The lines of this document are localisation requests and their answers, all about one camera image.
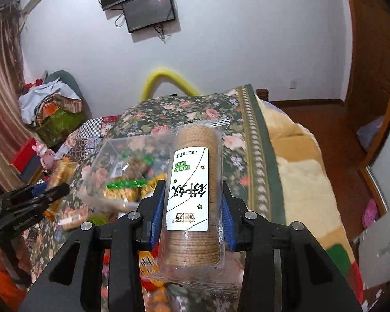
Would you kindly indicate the biscuit roll white label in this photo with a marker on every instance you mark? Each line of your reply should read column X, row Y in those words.
column 74, row 218

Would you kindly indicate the small black wall monitor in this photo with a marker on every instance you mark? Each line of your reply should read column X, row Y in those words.
column 141, row 14

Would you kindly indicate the patchwork quilt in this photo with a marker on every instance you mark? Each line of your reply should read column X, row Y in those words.
column 80, row 143

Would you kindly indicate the floral green bedspread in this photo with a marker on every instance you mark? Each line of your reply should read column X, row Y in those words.
column 98, row 269

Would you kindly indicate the gold chip bag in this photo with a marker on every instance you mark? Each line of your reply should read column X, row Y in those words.
column 148, row 189

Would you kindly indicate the pile of clothes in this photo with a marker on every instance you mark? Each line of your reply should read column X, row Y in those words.
column 54, row 107

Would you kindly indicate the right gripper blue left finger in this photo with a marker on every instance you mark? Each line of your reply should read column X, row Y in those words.
column 151, row 210

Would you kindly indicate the pink toy figure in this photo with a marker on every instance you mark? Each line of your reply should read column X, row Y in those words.
column 45, row 155

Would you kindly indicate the yellow cracker packet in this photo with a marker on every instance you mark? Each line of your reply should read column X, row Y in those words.
column 62, row 173

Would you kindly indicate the wooden door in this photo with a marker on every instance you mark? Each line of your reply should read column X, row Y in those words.
column 368, row 95

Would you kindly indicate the beige plush blanket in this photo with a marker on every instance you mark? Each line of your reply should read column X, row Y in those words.
column 307, row 191

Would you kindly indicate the striped red curtain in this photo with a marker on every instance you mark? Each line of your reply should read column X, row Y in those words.
column 13, row 132

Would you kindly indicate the clear green cookie bag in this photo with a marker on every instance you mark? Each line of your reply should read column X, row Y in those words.
column 129, row 175

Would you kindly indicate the round cracker stack pack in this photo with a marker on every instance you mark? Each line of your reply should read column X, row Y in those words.
column 192, row 239

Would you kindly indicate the pink slipper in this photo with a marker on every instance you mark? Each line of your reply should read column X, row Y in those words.
column 370, row 214

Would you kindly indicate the wall power outlet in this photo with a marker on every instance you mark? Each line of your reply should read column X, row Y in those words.
column 293, row 84

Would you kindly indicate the clear plastic storage box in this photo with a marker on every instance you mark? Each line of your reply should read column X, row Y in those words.
column 90, row 189

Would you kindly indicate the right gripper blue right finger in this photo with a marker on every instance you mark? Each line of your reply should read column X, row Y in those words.
column 233, row 209

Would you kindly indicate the red box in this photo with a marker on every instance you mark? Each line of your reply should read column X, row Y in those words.
column 26, row 163

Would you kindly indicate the yellow curved tube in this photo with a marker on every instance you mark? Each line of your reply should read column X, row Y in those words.
column 162, row 75

